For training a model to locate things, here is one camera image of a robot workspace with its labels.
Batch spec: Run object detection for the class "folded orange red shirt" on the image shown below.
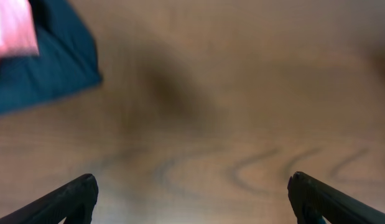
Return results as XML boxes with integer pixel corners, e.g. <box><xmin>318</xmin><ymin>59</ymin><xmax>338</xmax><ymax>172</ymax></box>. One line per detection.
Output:
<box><xmin>0</xmin><ymin>0</ymin><xmax>39</xmax><ymax>60</ymax></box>

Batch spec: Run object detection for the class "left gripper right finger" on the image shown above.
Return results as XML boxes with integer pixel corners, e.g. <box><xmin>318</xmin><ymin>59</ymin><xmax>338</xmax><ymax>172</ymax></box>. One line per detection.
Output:
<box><xmin>287</xmin><ymin>172</ymin><xmax>385</xmax><ymax>224</ymax></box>

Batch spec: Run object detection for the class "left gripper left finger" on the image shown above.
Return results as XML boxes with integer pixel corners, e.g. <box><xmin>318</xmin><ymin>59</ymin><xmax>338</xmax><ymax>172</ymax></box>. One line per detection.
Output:
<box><xmin>0</xmin><ymin>174</ymin><xmax>98</xmax><ymax>224</ymax></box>

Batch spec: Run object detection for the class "folded navy blue garment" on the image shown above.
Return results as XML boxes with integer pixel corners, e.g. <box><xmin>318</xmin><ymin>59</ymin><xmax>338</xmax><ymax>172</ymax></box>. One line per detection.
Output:
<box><xmin>0</xmin><ymin>0</ymin><xmax>102</xmax><ymax>114</ymax></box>

